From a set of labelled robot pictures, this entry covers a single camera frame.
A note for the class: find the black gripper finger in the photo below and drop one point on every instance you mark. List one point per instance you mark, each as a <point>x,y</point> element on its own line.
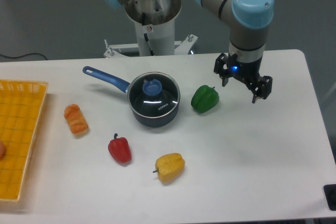
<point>260,86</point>
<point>221,68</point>

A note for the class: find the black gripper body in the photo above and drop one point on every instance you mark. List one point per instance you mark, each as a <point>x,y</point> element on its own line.
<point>243,70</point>

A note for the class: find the glass lid blue knob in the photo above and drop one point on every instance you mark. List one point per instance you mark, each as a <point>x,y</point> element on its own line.
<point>153,95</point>

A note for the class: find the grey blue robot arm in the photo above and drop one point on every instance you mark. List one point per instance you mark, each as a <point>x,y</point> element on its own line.
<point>248,20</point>

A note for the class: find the green bell pepper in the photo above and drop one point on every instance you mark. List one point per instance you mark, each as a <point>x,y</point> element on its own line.
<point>204,99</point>

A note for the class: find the dark blue saucepan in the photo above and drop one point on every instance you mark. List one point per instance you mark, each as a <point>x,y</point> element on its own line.
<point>123,86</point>

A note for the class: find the yellow bell pepper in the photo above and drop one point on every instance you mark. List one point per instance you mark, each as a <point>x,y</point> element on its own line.
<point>169,166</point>

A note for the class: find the black device at edge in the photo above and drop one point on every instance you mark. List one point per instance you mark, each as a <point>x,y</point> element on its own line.
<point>330,194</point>

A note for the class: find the red bell pepper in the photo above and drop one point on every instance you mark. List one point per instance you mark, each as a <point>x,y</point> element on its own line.
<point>119,149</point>

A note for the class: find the orange bread loaf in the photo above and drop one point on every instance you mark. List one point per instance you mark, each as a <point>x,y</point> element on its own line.
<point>76,120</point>

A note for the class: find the yellow woven basket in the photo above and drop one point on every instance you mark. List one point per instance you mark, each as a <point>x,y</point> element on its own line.
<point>22,102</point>

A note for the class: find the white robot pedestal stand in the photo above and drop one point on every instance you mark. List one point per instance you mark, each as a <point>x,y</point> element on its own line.
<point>154,23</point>

